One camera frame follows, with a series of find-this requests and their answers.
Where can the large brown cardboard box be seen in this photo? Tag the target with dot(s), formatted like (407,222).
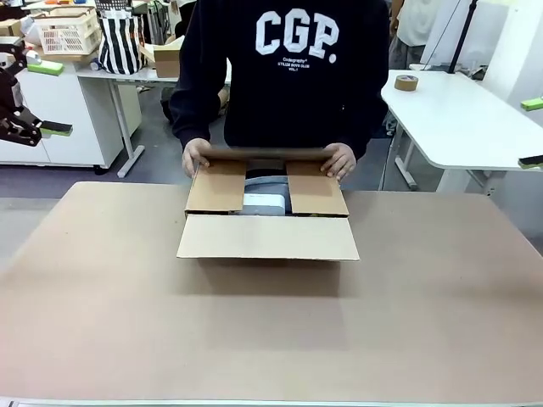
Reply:
(267,237)

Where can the person's left hand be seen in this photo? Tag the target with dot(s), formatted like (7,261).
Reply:
(343,163)

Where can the grey white gift set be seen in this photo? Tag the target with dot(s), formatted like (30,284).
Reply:
(265,199)

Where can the person's right forearm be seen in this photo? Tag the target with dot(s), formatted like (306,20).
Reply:
(191,110)

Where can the black white striped bag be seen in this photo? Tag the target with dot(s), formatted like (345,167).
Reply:
(121,46)

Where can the brown packing tape roll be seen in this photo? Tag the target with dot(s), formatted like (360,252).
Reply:
(407,83)

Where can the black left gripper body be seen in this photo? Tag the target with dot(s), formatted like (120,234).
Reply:
(9,93)

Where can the white folding table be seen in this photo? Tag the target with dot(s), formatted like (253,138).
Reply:
(127,76)

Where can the black green-tipped left gripper finger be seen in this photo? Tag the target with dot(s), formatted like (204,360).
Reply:
(25,127)
(42,68)

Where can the dark bag on floor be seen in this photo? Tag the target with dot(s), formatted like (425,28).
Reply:
(169,106)

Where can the white rounded table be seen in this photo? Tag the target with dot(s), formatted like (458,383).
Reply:
(458,123)

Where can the person's left forearm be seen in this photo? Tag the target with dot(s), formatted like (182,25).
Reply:
(369,123)

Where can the black tripod pole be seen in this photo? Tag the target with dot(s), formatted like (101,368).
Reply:
(462,34)

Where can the white plastic crate basket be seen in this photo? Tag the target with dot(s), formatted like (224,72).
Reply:
(68,36)

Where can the person in black hoodie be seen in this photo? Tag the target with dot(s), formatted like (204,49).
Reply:
(280,85)

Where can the black green-tipped right gripper finger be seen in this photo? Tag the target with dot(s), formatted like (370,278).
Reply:
(533,103)
(532,162)

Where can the flat cardboard box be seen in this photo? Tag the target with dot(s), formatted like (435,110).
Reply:
(8,27)

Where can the small open cardboard box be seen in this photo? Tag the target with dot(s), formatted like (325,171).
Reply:
(167,61)

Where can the bystander in white shirt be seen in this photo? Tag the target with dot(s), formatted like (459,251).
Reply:
(413,25)

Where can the person's right hand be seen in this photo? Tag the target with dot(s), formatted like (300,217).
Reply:
(193,157)

